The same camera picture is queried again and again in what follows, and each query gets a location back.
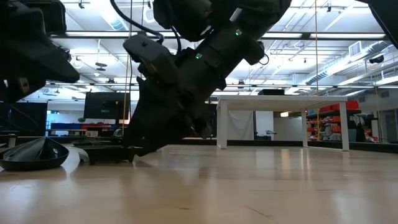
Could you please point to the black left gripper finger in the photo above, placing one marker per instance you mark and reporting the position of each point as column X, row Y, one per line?
column 56, row 68

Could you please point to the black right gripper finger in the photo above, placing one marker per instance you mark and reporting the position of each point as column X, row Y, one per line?
column 152, row 127

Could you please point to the black teardrop mini plate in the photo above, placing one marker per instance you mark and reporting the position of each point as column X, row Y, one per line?
column 37, row 155

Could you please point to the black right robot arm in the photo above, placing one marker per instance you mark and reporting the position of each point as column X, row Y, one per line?
column 248, row 18

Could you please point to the black monitor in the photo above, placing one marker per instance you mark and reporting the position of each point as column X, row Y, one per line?
column 105, row 105

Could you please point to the white hanging sheet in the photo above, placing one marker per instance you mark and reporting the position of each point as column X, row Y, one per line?
column 241, row 124

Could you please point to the black partition panel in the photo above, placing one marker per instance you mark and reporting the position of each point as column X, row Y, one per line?
column 28, row 118

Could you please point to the white perforated metal shelf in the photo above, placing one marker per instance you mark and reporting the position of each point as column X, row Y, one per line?
column 280, row 102

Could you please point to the shelf with red bins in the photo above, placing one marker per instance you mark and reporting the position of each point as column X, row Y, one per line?
column 332, row 109

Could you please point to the black ceiling speaker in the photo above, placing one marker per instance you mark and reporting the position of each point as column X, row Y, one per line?
column 377, row 59

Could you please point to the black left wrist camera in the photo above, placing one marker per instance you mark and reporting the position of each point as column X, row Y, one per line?
column 43, row 15

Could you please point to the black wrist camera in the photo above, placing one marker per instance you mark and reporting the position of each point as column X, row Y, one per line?
column 43, row 15
column 146, row 56

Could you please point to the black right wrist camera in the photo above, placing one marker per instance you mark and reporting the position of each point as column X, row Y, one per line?
column 146, row 56

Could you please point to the black ceiling light rail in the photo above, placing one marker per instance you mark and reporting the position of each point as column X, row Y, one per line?
column 303, row 35

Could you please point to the silver ventilation duct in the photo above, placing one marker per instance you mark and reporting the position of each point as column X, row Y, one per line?
column 342, row 67

